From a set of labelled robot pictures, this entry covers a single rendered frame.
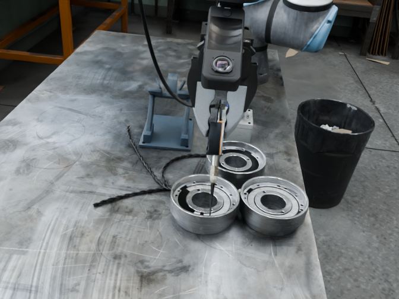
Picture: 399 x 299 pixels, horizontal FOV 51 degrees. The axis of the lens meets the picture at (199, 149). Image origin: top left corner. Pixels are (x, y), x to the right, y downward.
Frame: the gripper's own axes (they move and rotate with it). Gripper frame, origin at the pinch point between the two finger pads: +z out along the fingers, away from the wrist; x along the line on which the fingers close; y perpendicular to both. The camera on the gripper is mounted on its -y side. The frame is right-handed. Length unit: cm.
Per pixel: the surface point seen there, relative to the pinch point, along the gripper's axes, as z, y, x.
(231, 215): 10.0, -6.5, -3.4
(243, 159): 10.7, 9.6, -5.9
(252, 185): 10.3, 1.4, -6.9
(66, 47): 59, 188, 85
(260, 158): 10.3, 9.9, -9.1
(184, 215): 9.9, -7.6, 3.5
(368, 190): 93, 120, -87
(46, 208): 13.2, -5.2, 24.6
